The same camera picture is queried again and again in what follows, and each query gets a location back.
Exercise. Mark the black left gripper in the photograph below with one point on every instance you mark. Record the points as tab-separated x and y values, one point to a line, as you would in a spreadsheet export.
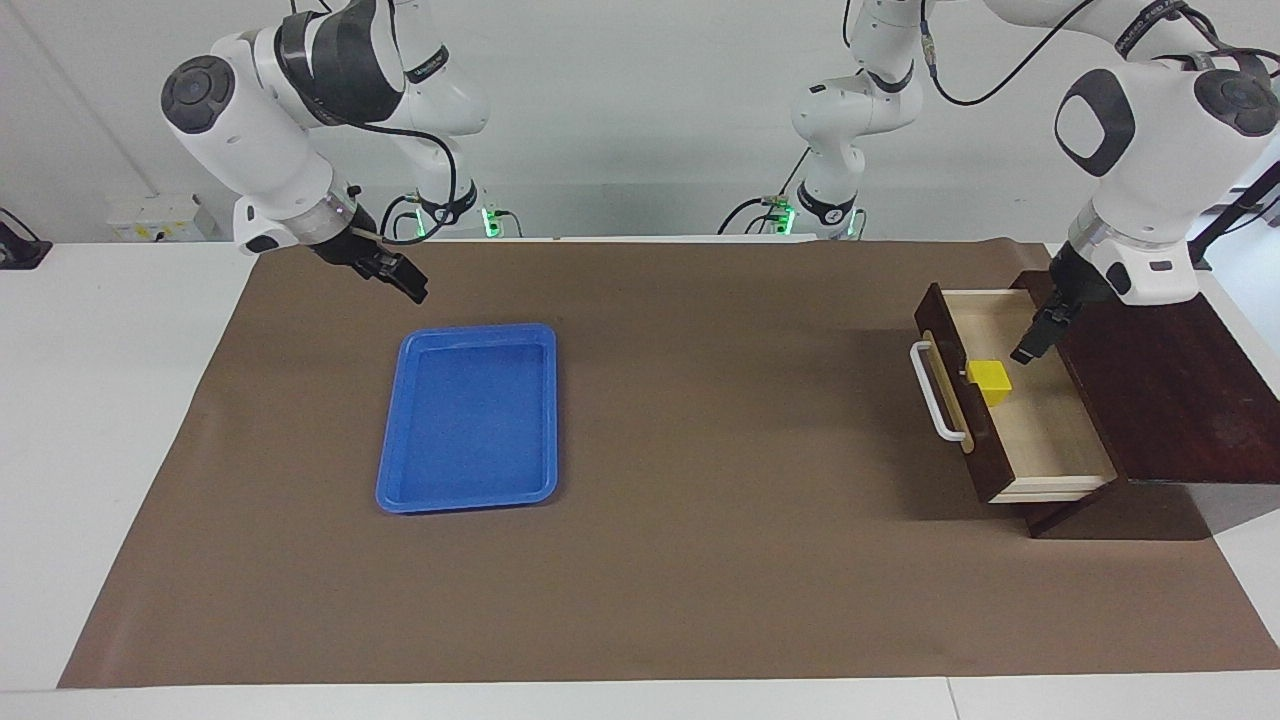
1080	285

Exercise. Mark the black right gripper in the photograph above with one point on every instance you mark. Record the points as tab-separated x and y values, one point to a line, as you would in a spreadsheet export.
355	245

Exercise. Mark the yellow cube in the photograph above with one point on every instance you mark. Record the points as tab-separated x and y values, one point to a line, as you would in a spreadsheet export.
990	385

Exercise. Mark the dark wooden drawer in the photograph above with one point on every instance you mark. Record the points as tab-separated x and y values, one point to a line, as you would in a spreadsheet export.
1050	440

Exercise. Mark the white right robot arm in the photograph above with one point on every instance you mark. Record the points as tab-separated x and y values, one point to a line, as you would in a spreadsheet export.
260	130

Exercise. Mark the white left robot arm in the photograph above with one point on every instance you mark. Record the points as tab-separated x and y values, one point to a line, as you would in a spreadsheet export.
1150	130

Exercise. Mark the dark brown wooden cabinet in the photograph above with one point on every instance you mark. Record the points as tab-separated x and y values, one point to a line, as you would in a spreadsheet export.
1180	400

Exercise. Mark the blue plastic tray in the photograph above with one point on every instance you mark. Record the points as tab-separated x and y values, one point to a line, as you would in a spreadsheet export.
470	420

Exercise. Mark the brown table mat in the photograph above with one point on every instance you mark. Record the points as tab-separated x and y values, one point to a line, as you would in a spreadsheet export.
720	500

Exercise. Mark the black desk clamp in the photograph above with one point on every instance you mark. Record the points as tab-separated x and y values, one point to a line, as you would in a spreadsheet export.
20	250

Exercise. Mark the white wall socket box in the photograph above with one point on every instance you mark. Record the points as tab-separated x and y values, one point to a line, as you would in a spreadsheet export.
160	218

